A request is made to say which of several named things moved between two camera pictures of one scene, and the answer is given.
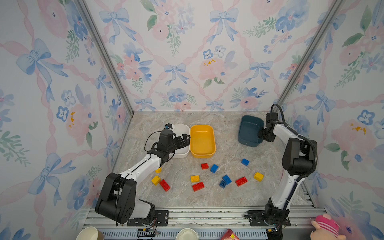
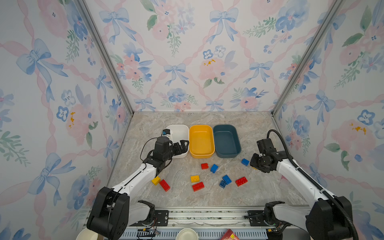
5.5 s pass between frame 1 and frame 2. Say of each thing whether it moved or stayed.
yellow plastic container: stayed
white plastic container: stayed
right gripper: moved
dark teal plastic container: moved
